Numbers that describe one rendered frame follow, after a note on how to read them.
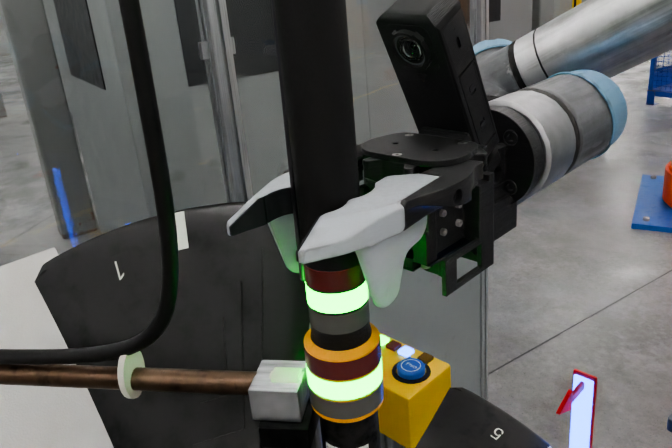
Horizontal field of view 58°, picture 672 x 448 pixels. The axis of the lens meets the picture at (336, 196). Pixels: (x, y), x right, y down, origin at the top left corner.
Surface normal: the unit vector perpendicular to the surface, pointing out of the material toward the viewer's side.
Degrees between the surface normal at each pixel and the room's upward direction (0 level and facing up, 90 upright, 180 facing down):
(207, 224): 45
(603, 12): 61
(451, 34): 93
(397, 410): 90
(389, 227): 90
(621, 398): 0
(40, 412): 50
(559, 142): 79
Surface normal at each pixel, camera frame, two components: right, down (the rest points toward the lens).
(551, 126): 0.58, -0.28
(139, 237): -0.04, -0.36
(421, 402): 0.71, 0.18
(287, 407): -0.17, 0.36
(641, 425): -0.08, -0.93
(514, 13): 0.55, 0.25
